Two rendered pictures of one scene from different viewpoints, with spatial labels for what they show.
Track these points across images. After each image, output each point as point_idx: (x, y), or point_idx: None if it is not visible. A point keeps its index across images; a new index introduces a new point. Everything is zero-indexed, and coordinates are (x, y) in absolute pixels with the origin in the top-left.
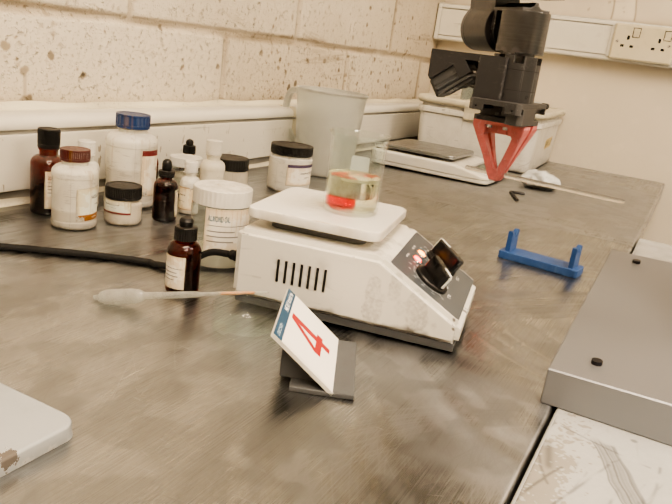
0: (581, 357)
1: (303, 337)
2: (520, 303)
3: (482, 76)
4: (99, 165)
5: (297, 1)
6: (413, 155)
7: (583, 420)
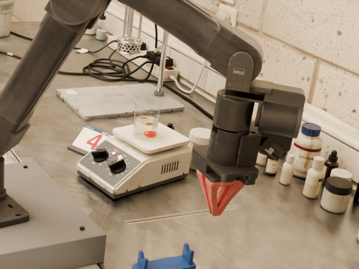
0: (31, 167)
1: (92, 137)
2: (109, 219)
3: None
4: (326, 156)
5: None
6: None
7: None
